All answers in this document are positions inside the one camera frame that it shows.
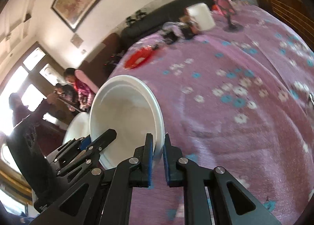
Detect white plastic jar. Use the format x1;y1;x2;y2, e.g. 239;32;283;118
186;3;215;32

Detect standing person dark clothes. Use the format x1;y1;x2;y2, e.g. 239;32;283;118
8;93;51;127

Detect purple floral tablecloth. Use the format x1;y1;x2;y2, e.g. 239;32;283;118
112;5;313;224

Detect large white foam bowl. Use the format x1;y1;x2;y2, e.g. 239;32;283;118
62;112;90;144

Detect black phone stand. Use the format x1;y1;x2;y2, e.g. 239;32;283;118
222;8;244;33

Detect wooden cabinet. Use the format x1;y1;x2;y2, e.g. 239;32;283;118
257;0;313;34

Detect seated woman pink vest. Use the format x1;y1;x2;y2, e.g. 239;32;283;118
63;68;99;111

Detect black leather sofa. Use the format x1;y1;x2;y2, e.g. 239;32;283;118
120;0;215;49

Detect small red plate far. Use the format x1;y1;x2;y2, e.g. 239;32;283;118
124;46;156;69

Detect small white foam bowl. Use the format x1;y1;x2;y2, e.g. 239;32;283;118
89;75;165;169

